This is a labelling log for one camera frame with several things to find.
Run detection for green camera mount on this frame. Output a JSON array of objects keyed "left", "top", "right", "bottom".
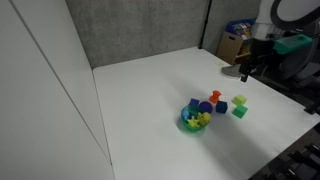
[{"left": 272, "top": 33, "right": 314, "bottom": 56}]

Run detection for green plastic bowl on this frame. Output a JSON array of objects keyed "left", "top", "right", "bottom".
[{"left": 180, "top": 103, "right": 212, "bottom": 133}]

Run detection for dark blue toy cube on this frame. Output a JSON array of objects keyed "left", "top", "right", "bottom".
[{"left": 215, "top": 100, "right": 229, "bottom": 115}]

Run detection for purple toy block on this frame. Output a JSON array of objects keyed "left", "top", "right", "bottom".
[{"left": 198, "top": 100, "right": 214, "bottom": 115}]

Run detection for small yellow toy object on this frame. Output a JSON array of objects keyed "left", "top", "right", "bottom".
[{"left": 197, "top": 111, "right": 213, "bottom": 126}]

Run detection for orange toy object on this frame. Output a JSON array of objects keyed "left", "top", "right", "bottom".
[{"left": 208, "top": 89, "right": 223, "bottom": 104}]

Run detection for yellow star toy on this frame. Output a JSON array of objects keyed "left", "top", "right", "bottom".
[{"left": 186, "top": 115, "right": 200, "bottom": 129}]

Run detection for dark gray machine base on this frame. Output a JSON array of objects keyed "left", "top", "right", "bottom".
[{"left": 259, "top": 41, "right": 320, "bottom": 116}]

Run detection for lime green toy cube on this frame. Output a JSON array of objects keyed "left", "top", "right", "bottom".
[{"left": 231, "top": 94, "right": 248, "bottom": 107}]

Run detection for small blue toy block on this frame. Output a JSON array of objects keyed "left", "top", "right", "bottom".
[{"left": 188, "top": 97, "right": 201, "bottom": 108}]

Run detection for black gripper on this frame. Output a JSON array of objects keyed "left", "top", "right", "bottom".
[{"left": 239, "top": 37, "right": 272, "bottom": 83}]

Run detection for black stand pole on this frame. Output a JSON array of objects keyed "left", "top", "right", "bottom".
[{"left": 198, "top": 0, "right": 213, "bottom": 50}]

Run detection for black tripod equipment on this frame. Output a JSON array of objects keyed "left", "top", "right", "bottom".
[{"left": 249, "top": 122, "right": 320, "bottom": 180}]

